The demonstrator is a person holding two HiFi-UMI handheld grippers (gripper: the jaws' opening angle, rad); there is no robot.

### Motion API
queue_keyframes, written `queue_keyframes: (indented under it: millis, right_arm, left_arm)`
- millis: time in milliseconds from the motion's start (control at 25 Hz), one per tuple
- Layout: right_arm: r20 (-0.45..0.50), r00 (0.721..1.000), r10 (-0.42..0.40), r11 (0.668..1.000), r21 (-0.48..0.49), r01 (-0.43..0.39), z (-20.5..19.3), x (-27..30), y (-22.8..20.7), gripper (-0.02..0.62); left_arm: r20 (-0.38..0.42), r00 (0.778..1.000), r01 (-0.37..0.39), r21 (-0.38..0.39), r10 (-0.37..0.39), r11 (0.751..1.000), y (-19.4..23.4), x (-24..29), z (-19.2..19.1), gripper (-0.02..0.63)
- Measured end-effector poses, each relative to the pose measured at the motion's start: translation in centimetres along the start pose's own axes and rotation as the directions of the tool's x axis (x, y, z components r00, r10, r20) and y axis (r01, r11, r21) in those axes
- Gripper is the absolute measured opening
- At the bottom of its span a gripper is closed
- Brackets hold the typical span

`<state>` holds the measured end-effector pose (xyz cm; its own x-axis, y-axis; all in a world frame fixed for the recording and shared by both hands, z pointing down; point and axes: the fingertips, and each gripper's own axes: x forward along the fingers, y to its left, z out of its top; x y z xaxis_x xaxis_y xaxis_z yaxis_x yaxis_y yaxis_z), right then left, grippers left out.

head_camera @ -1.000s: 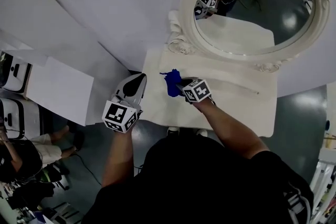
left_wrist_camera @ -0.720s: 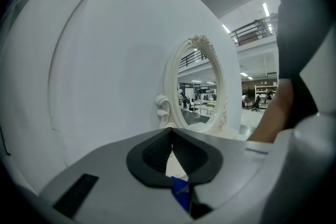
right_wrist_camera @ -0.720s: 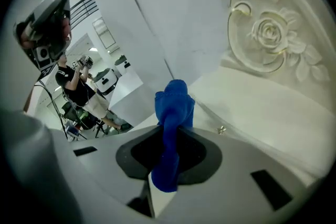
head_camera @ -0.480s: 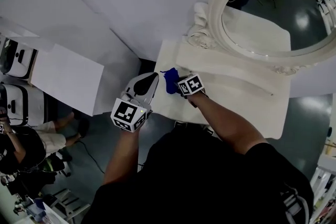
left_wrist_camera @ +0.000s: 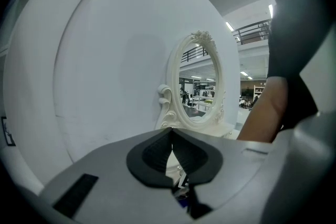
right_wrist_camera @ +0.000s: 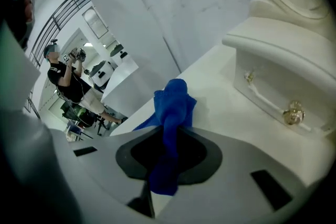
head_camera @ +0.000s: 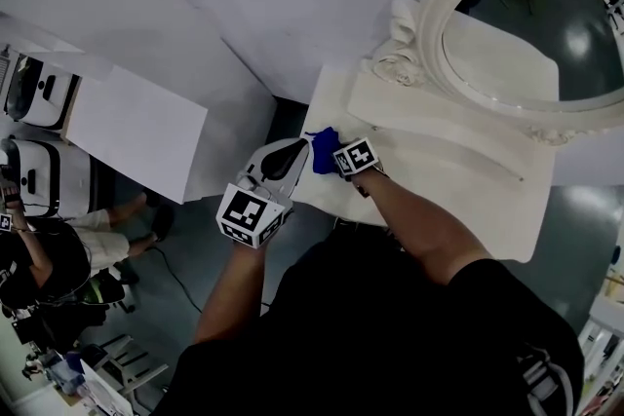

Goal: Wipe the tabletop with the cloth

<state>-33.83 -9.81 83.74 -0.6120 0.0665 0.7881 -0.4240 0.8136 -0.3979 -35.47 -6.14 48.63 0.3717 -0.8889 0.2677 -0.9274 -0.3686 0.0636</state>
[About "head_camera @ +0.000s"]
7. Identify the white ornate oval mirror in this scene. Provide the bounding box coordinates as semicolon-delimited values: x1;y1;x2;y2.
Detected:
372;0;624;146

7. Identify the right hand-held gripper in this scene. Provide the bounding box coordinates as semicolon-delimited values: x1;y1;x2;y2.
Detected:
332;136;380;181

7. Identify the person's right forearm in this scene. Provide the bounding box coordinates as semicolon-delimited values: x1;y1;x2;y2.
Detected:
350;168;493;286

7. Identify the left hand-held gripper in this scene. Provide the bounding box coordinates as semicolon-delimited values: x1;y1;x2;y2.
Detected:
215;136;311;251

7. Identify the blue cloth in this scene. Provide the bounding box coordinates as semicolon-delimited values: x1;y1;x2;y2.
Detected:
304;127;342;175

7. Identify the person's left forearm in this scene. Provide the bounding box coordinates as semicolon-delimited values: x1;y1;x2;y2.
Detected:
193;241;272;347

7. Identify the black office chair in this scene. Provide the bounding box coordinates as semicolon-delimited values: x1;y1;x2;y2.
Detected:
87;267;140;313

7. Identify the white machine with black trim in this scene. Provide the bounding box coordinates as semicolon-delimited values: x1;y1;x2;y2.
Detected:
2;56;82;132
7;138;94;218

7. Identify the white dressing table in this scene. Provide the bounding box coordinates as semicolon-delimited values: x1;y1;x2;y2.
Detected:
291;62;557;265

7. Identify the person's black shirt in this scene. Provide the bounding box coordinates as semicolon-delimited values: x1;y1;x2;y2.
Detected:
155;228;586;416

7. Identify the white slatted stool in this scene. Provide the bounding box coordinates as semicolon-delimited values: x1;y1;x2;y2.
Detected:
95;333;170;398

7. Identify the black floor cable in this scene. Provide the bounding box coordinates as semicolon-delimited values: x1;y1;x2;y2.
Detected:
150;246;204;313

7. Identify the white cabinet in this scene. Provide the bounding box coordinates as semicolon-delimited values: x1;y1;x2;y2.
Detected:
65;62;210;205

